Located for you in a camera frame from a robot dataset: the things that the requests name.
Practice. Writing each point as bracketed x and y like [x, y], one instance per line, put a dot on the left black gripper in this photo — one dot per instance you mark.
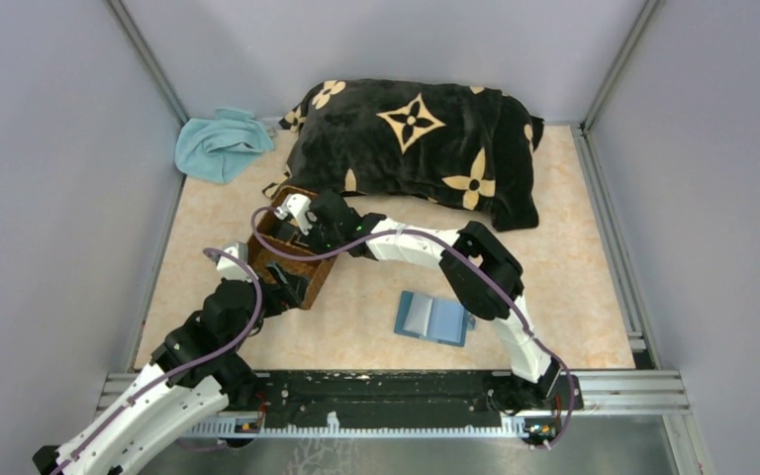
[292, 288]

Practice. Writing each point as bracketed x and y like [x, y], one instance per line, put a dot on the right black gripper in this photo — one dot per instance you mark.
[309, 239]

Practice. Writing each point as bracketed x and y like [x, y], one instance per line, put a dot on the woven brown divided basket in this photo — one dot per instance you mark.
[258, 256]

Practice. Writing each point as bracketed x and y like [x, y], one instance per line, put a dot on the teal leather card holder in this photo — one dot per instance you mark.
[433, 319]

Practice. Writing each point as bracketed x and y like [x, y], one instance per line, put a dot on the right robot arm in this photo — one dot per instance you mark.
[485, 277]

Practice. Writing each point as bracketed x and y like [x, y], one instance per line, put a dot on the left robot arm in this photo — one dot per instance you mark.
[195, 373]

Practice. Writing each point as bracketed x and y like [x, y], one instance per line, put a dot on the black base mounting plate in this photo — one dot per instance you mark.
[431, 399]

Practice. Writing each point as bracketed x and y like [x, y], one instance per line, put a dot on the light blue cloth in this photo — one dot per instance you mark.
[218, 150]

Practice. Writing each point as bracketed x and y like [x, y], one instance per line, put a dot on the black pillow with tan flowers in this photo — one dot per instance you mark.
[459, 146]

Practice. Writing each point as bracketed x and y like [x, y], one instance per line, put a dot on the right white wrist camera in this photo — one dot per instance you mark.
[295, 207]

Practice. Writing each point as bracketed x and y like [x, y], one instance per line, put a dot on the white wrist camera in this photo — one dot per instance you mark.
[295, 207]
[228, 268]

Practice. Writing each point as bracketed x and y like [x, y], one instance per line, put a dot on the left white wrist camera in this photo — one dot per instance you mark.
[228, 268]

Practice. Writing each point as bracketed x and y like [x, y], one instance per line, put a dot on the aluminium front rail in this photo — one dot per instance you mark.
[635, 394]

